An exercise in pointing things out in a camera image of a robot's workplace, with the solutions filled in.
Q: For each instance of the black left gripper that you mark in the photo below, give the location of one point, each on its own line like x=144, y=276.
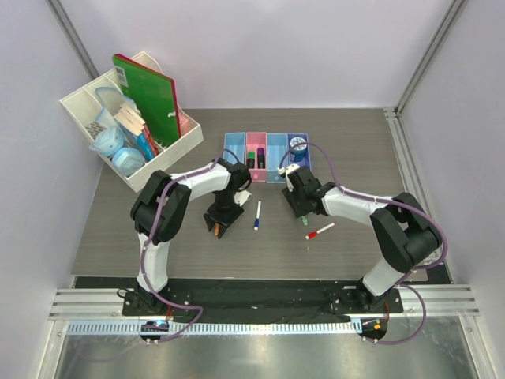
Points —
x=213, y=216

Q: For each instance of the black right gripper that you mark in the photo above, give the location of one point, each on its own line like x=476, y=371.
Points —
x=298, y=210

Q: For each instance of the blue round slime jar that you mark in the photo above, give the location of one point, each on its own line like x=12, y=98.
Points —
x=297, y=143

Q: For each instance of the pastel four-drawer organizer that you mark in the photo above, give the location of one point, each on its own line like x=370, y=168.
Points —
x=275, y=145

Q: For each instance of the purple highlighter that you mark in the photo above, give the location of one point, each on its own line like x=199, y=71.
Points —
x=261, y=158

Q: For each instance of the green highlighter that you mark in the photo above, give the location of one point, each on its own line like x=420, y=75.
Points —
x=251, y=159

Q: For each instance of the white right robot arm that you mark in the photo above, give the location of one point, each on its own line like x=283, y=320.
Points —
x=405, y=234

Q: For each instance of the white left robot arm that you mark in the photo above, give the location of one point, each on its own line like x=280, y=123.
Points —
x=160, y=209

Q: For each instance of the red whiteboard marker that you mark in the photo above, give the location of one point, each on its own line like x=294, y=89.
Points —
x=313, y=234

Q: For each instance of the blue whiteboard marker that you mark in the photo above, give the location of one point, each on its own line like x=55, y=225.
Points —
x=256, y=224

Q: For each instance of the pink notebook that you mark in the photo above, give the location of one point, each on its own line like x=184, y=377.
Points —
x=184, y=124

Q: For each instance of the light blue round case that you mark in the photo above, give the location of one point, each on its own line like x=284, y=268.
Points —
x=128, y=160

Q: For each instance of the wooden clips stack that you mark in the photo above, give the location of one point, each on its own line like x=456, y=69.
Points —
x=128, y=117

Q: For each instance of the white desk organizer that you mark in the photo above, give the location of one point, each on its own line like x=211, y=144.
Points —
x=83, y=108

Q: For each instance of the blue tape dispenser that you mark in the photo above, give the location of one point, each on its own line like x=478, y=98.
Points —
x=109, y=142

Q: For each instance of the green notebook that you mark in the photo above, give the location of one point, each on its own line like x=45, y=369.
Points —
x=155, y=97

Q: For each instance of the clear blue measuring cup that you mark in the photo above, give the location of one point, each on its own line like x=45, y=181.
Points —
x=109, y=100

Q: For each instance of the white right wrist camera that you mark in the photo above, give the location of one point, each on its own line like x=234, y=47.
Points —
x=287, y=172

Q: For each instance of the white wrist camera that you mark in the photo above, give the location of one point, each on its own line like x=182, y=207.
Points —
x=242, y=197
x=287, y=172

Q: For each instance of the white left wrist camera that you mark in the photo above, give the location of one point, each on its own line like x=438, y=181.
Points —
x=242, y=197

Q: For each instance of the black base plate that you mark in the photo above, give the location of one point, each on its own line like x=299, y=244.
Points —
x=224, y=298

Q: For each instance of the white slotted cable duct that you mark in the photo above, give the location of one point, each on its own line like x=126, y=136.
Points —
x=157, y=328

